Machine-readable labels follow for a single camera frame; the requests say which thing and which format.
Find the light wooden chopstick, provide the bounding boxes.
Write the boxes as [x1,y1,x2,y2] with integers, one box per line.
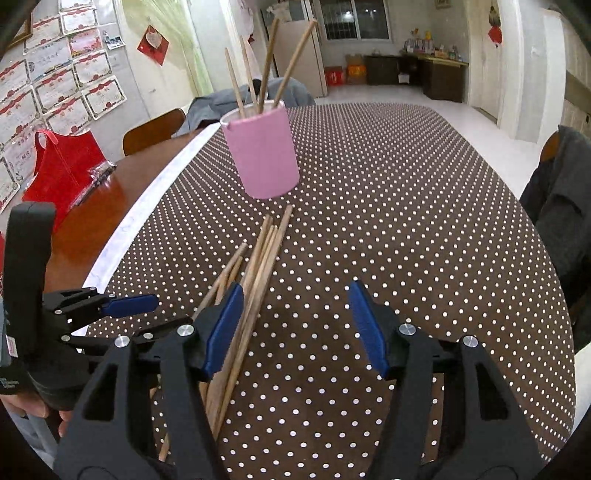
[273,19,318,109]

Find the dark curved chopstick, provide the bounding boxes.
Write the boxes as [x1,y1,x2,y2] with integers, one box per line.
[257,18,280,114]

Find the person's left hand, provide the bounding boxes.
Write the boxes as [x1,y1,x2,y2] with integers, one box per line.
[1,391,73,437]

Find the clear plastic packet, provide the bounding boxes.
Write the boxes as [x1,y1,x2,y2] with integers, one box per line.
[70,160,116,208]

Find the red gift bag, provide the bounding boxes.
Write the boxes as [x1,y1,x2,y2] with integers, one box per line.
[23,129,106,231]

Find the brown wooden chair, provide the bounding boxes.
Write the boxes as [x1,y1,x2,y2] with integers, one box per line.
[122,108,185,156]

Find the pink cylindrical utensil holder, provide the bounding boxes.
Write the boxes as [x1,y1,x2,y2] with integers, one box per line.
[221,100,300,199]

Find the brown polka dot tablecloth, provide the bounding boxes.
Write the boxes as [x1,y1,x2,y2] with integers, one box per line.
[89,104,575,479]

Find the dark jacket on chair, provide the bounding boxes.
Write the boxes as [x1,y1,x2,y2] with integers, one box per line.
[520,125,590,351]

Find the dark wooden sideboard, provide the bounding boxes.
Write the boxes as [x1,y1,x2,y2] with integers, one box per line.
[363,53,469,103]

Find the framed certificate on wall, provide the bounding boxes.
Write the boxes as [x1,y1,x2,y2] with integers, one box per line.
[82,76,127,120]
[33,66,78,114]

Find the red paper wall ornament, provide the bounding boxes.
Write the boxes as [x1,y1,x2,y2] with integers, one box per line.
[137,25,169,66]

